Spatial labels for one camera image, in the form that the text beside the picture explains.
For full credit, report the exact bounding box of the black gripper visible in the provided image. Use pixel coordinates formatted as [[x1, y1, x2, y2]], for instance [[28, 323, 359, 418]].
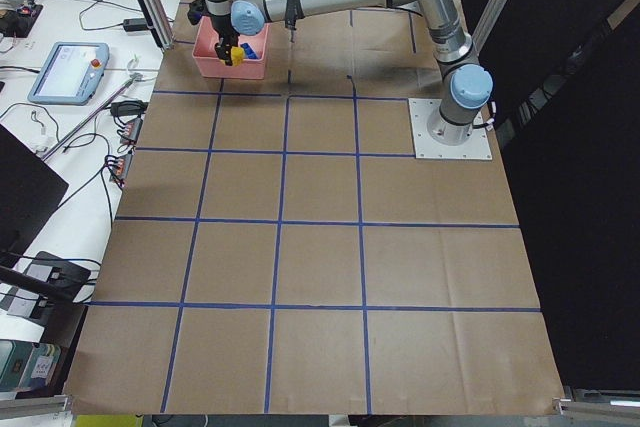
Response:
[[209, 14, 239, 60]]

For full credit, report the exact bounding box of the yellow building block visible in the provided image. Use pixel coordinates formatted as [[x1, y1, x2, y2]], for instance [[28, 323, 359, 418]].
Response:
[[220, 46, 245, 67]]

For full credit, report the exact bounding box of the blue building block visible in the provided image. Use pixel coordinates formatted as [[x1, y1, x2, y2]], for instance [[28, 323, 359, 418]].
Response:
[[241, 43, 259, 60]]

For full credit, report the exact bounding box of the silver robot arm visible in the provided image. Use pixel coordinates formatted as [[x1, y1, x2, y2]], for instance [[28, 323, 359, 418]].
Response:
[[187, 0, 493, 146]]

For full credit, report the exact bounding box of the pink plastic box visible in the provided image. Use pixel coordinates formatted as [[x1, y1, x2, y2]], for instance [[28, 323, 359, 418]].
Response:
[[192, 16, 269, 80]]

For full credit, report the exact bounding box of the black power adapter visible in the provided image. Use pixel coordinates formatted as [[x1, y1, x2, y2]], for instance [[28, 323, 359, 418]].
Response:
[[122, 18, 148, 32]]

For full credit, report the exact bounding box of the orange terminal block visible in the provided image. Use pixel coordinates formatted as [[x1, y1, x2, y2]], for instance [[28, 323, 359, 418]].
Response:
[[105, 152, 133, 187], [117, 117, 143, 145]]

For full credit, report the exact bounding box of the teach pendant tablet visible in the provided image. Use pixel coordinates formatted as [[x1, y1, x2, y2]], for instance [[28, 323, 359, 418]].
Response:
[[27, 42, 110, 105]]

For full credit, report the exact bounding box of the black monitor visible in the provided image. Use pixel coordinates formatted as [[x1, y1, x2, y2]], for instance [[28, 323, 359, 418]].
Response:
[[1, 126, 69, 254]]

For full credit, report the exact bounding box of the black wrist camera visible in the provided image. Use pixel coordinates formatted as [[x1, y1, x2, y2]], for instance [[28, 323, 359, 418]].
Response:
[[187, 0, 206, 26]]

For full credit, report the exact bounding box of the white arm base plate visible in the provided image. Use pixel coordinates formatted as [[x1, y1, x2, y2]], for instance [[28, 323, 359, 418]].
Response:
[[408, 98, 493, 161]]

